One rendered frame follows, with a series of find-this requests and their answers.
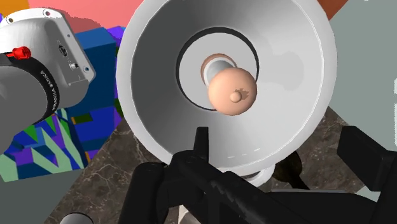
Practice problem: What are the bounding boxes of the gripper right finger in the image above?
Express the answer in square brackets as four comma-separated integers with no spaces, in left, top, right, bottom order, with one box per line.
[337,125,397,224]

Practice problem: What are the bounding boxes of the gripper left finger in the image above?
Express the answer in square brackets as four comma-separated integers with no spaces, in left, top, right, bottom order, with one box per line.
[118,126,300,224]

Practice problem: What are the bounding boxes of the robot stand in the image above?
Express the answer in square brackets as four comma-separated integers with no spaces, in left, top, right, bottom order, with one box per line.
[0,25,127,183]

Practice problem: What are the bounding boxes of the grey round object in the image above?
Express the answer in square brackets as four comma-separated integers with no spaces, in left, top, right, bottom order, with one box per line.
[59,212,94,224]

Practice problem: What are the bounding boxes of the white bowl-shaped lamp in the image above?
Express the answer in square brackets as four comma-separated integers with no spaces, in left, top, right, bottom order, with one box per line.
[115,0,338,188]

